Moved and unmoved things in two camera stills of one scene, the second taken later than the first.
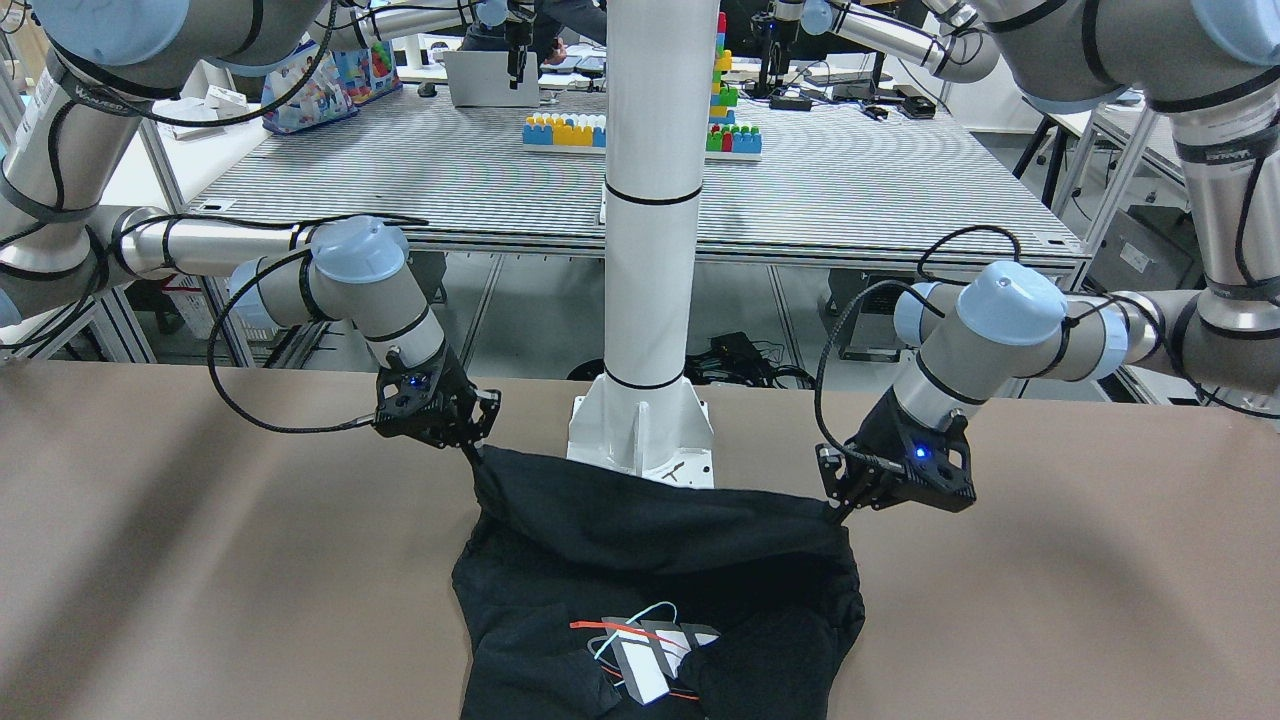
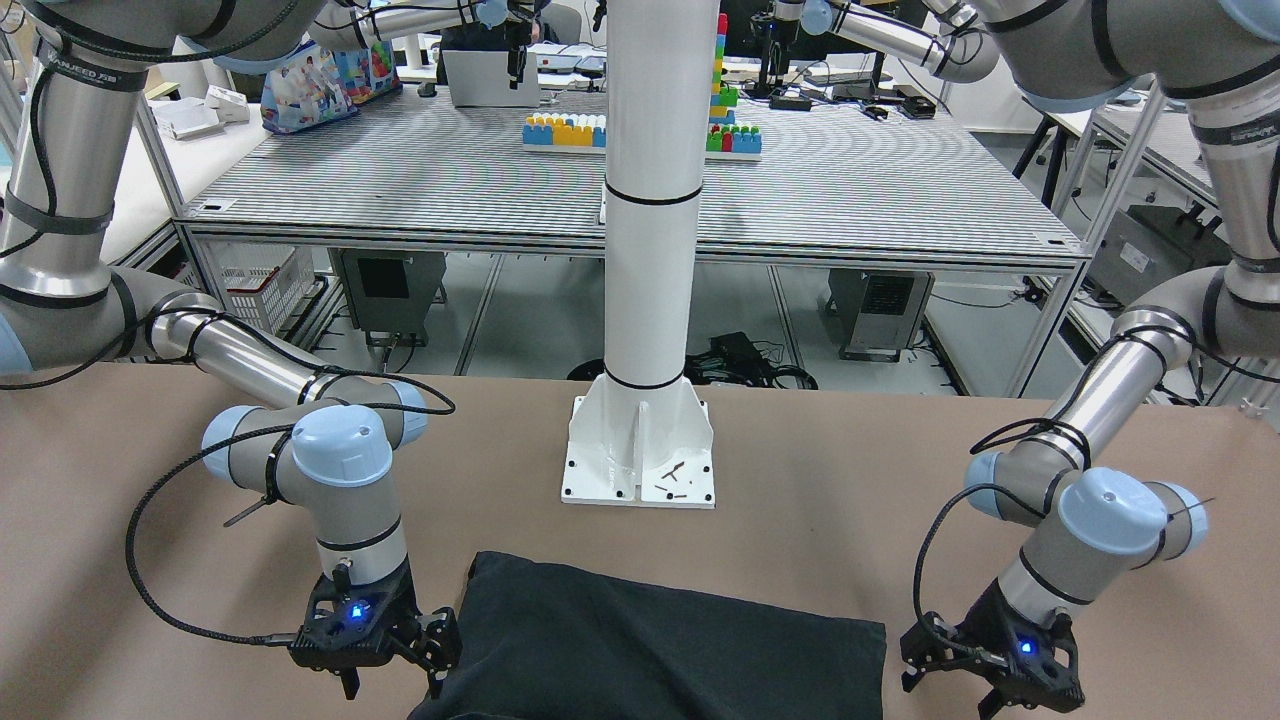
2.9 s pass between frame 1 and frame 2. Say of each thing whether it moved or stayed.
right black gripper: moved
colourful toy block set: stayed
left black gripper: moved
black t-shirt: moved
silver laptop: stayed
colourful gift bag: stayed
